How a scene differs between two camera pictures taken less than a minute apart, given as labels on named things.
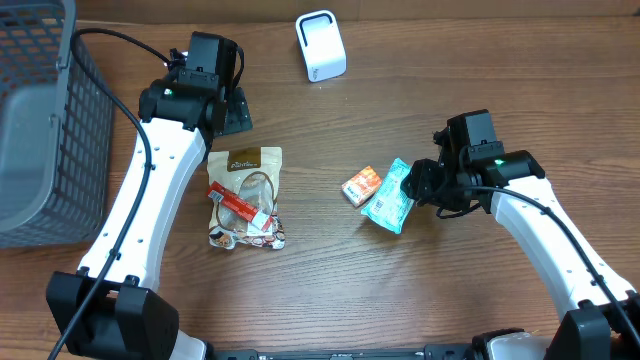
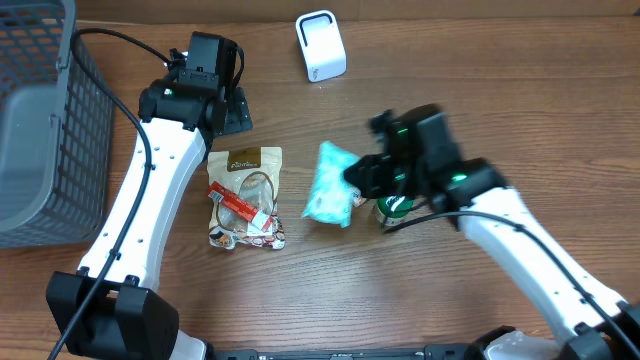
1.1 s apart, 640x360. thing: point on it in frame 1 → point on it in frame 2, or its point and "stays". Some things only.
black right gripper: [422, 189] → [369, 187]
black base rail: [431, 352] stays
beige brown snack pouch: [254, 176] stays
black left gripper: [236, 115] stays
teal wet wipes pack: [388, 205] → [331, 197]
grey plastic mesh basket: [56, 130] stays
